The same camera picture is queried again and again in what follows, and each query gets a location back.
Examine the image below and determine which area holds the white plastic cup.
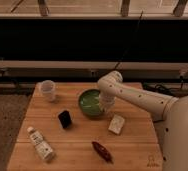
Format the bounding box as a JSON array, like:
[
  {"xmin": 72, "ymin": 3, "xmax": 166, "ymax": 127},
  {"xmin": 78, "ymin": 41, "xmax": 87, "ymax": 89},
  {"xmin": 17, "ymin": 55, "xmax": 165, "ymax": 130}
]
[{"xmin": 39, "ymin": 80, "xmax": 56, "ymax": 102}]

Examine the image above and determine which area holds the white tube bottle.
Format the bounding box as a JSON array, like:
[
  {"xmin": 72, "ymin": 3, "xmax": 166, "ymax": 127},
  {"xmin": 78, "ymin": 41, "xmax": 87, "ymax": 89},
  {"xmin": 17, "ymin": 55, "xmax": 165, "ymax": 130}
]
[{"xmin": 27, "ymin": 127, "xmax": 55, "ymax": 162}]

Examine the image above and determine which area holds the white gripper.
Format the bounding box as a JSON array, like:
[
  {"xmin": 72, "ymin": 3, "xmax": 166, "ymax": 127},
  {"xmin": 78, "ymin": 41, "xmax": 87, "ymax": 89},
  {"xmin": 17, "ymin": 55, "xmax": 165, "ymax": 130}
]
[{"xmin": 99, "ymin": 93, "xmax": 115, "ymax": 115}]

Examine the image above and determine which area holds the dark red chili pepper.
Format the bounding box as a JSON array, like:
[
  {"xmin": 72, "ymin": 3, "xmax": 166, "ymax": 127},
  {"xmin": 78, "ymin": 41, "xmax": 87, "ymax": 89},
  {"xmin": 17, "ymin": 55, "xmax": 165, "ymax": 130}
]
[{"xmin": 92, "ymin": 141, "xmax": 112, "ymax": 163}]

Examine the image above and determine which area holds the black cable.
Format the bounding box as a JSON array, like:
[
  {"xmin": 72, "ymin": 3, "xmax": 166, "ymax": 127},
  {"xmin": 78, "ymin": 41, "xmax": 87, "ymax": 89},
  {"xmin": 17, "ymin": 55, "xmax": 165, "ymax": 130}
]
[{"xmin": 111, "ymin": 9, "xmax": 145, "ymax": 73}]

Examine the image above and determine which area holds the white rectangular sponge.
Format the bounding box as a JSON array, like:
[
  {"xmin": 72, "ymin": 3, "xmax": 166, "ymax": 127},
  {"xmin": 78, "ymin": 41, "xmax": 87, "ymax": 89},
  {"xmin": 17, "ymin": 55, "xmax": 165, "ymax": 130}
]
[{"xmin": 108, "ymin": 115, "xmax": 125, "ymax": 135}]

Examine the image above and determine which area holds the green ceramic bowl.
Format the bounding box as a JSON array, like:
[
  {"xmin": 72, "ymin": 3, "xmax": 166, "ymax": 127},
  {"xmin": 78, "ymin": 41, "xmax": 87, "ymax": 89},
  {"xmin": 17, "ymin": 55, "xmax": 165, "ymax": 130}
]
[{"xmin": 78, "ymin": 89, "xmax": 103, "ymax": 118}]

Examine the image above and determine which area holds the black small block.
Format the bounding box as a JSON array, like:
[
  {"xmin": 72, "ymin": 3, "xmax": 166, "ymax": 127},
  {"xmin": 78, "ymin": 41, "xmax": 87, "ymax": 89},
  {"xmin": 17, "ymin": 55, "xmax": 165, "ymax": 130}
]
[{"xmin": 58, "ymin": 110, "xmax": 72, "ymax": 128}]

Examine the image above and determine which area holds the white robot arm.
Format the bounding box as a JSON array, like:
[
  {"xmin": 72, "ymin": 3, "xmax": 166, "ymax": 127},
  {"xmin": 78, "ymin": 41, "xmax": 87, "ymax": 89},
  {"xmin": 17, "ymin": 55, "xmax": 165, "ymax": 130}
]
[{"xmin": 97, "ymin": 71, "xmax": 188, "ymax": 171}]

